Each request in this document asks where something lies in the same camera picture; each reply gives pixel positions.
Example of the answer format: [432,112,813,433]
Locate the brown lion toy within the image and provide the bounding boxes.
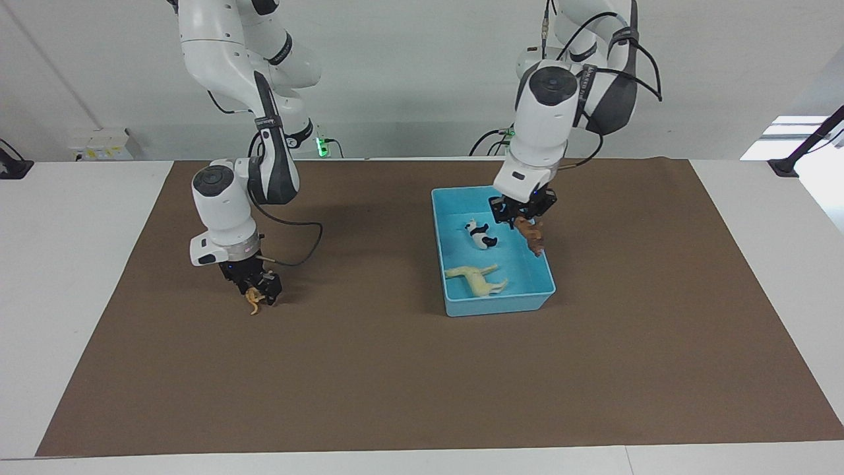
[513,216,546,258]

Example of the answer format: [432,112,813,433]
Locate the black and white panda toy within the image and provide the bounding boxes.
[464,219,500,251]

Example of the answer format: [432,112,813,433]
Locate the cream horse toy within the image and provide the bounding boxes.
[444,263,509,298]

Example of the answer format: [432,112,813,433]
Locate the light blue plastic storage box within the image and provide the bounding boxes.
[431,185,557,319]

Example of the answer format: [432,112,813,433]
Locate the brown table mat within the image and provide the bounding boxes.
[36,157,844,458]

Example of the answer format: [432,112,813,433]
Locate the black table clamp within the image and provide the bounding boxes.
[0,139,34,180]

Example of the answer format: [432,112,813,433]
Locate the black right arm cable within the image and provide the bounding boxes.
[248,131,324,268]

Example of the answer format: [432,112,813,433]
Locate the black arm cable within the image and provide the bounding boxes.
[248,131,324,268]
[541,0,663,170]

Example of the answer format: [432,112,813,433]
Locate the black base cables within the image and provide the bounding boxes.
[469,128,514,158]

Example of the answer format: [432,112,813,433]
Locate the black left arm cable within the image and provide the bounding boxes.
[541,0,663,170]

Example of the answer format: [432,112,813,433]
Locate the white wall socket box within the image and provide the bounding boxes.
[69,128,143,162]

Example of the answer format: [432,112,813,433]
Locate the black camera stand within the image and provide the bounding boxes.
[768,104,844,178]

